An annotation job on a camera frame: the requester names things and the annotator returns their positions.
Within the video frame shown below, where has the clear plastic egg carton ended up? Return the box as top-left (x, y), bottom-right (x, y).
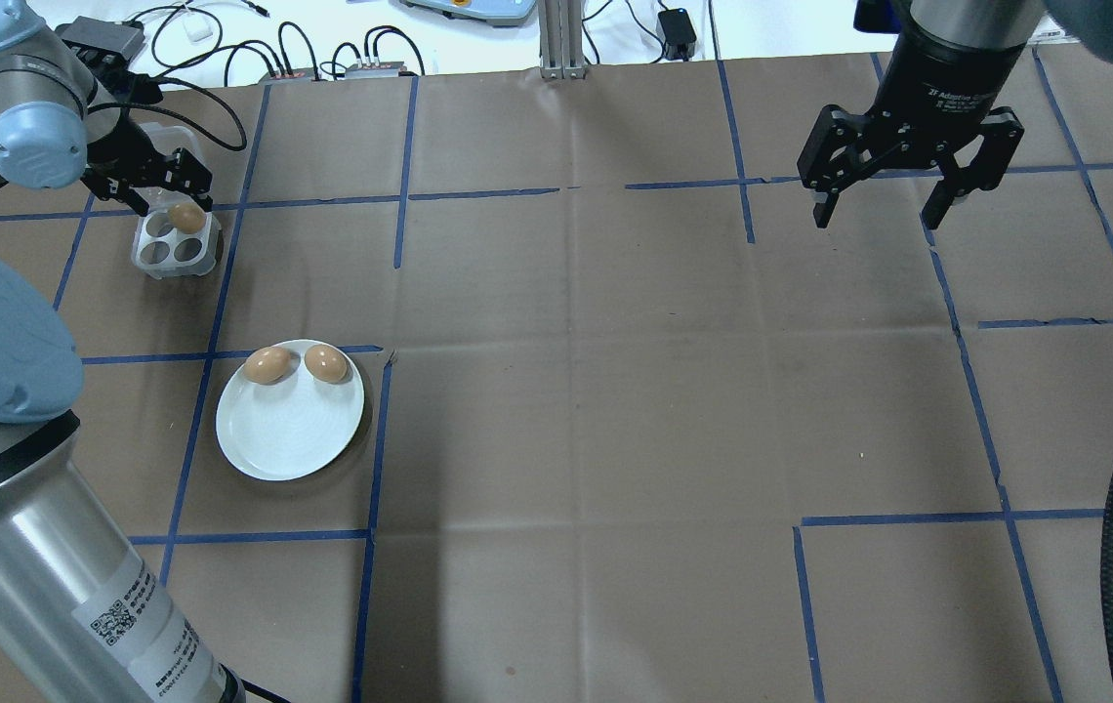
top-left (130, 122), bottom-right (224, 281)

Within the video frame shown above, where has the white round plate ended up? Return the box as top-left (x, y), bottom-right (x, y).
top-left (215, 339), bottom-right (365, 482)

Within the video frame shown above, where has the black electronics box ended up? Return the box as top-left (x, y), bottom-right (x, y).
top-left (57, 16), bottom-right (147, 64)

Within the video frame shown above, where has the black power adapter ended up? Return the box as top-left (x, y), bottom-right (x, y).
top-left (658, 8), bottom-right (700, 62)

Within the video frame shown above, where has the blue grey device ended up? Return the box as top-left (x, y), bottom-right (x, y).
top-left (398, 0), bottom-right (540, 27)

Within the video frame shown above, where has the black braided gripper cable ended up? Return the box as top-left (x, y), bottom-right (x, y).
top-left (103, 73), bottom-right (248, 153)

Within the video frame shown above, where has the aluminium profile post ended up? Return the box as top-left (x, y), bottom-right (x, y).
top-left (539, 0), bottom-right (590, 81)

